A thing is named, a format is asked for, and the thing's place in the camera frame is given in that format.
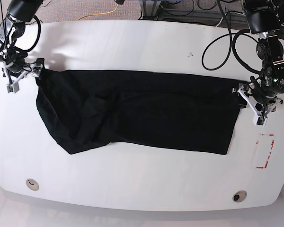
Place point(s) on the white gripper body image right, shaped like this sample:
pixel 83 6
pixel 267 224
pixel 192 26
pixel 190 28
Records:
pixel 260 104

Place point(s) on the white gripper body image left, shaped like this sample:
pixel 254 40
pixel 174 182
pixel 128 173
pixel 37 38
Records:
pixel 14 73

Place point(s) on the black t-shirt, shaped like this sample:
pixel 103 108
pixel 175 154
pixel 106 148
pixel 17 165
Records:
pixel 88 109

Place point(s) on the red tape rectangle marking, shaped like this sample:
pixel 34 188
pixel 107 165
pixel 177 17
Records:
pixel 263 149

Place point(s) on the right table cable grommet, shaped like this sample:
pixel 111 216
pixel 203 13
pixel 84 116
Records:
pixel 239 196

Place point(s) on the table cable grommet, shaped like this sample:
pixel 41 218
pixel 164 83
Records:
pixel 239 196
pixel 32 184

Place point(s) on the left table cable grommet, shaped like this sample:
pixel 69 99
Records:
pixel 32 184

